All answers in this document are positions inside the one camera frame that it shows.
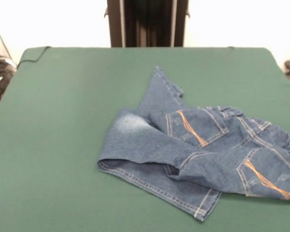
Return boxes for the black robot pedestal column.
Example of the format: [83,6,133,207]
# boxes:
[103,0,191,48]

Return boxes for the blue denim jeans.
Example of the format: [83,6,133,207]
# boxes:
[96,66,290,222]

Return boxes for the dark green table cloth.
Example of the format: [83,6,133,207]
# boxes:
[0,46,290,232]

